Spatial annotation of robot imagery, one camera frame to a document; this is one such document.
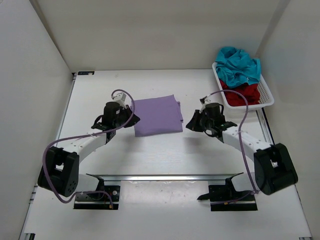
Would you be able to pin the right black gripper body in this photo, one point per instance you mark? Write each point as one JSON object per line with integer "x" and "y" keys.
{"x": 198, "y": 122}

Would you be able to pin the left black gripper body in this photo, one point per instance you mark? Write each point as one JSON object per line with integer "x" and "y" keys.
{"x": 126, "y": 116}

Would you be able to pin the purple t shirt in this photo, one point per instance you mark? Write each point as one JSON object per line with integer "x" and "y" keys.
{"x": 160, "y": 115}

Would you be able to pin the teal t shirt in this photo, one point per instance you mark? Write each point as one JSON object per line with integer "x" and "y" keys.
{"x": 235, "y": 67}

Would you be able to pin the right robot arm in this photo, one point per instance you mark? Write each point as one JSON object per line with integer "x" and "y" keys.
{"x": 273, "y": 166}

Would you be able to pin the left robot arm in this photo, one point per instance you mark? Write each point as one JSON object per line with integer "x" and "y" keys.
{"x": 61, "y": 158}

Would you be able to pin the black label sticker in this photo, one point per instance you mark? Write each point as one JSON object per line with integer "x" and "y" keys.
{"x": 86, "y": 73}

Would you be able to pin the white plastic basket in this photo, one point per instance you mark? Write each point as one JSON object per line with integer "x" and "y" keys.
{"x": 257, "y": 94}

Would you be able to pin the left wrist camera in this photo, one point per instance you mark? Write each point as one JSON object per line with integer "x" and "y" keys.
{"x": 120, "y": 99}

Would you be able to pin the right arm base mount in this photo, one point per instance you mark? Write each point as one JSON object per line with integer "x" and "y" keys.
{"x": 225, "y": 198}

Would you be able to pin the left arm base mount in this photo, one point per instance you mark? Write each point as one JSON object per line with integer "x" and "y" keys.
{"x": 96, "y": 193}

